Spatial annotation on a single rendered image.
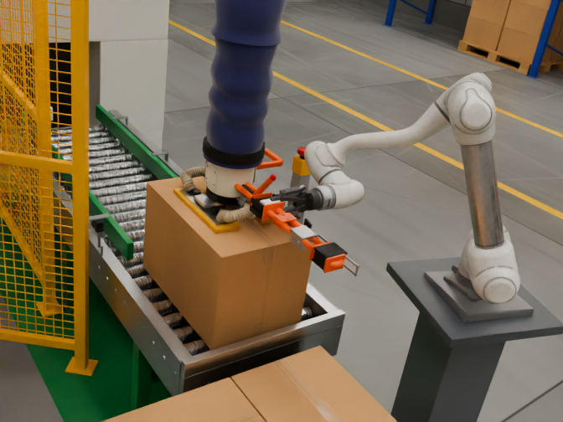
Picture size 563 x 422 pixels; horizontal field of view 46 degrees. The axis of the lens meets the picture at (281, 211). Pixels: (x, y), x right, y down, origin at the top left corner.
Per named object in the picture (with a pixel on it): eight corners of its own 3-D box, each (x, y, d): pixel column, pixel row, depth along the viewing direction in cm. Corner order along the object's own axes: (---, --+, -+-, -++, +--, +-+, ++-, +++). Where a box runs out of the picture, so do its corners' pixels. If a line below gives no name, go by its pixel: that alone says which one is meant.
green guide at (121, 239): (6, 126, 391) (5, 110, 387) (24, 124, 397) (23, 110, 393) (110, 265, 280) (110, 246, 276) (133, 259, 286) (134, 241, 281)
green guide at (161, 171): (95, 117, 421) (95, 104, 416) (111, 115, 426) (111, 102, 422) (221, 240, 309) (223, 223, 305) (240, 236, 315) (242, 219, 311)
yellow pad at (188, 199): (173, 192, 259) (173, 181, 257) (195, 188, 265) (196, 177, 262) (215, 234, 236) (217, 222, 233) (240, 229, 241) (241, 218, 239)
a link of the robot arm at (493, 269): (514, 280, 246) (528, 311, 226) (469, 286, 250) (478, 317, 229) (488, 75, 220) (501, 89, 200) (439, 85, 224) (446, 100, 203)
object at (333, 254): (307, 259, 209) (310, 245, 207) (326, 254, 214) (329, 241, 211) (324, 273, 204) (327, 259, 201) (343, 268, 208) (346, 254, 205)
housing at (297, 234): (286, 239, 219) (289, 228, 217) (303, 236, 223) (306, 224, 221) (299, 250, 214) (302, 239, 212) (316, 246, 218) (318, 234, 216)
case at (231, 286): (142, 266, 283) (146, 181, 264) (224, 248, 305) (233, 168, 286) (211, 351, 241) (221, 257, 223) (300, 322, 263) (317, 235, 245)
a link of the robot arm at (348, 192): (328, 216, 247) (312, 189, 253) (360, 210, 256) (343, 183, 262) (341, 198, 240) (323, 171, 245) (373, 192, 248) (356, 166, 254)
